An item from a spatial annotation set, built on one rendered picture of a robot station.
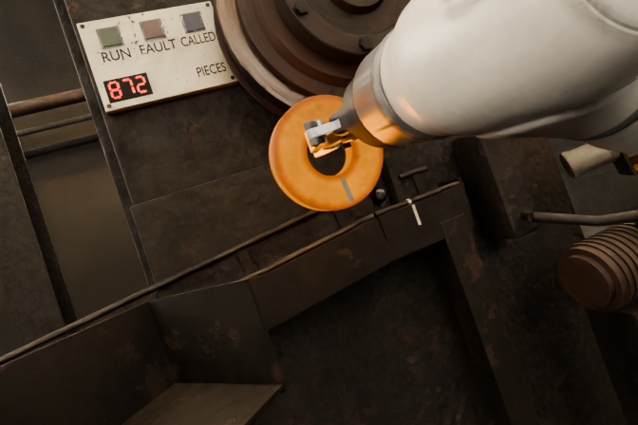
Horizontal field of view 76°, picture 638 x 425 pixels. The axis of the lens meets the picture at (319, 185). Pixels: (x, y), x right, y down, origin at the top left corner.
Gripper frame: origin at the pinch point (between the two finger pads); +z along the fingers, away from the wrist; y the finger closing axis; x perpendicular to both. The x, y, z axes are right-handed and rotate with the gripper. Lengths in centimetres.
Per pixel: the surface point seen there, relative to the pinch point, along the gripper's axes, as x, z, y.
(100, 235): 18, 631, -143
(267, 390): -22.9, -9.2, -17.7
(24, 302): -20, 272, -134
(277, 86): 13.5, 19.4, 2.4
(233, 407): -23.1, -8.7, -21.3
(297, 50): 17.9, 15.9, 6.9
